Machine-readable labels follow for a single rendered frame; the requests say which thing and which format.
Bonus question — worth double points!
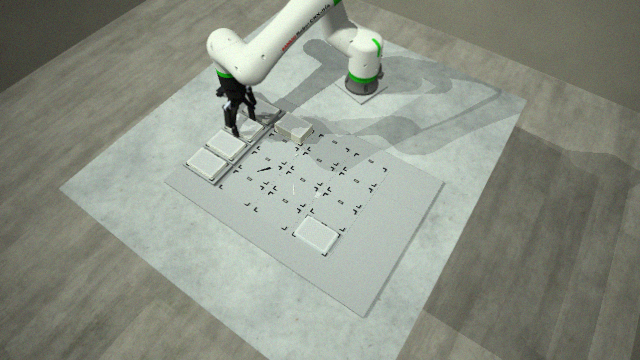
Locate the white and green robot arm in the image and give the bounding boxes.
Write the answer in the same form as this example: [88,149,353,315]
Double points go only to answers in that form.
[207,0,384,98]

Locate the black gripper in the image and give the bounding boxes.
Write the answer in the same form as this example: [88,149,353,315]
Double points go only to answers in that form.
[222,86,257,137]

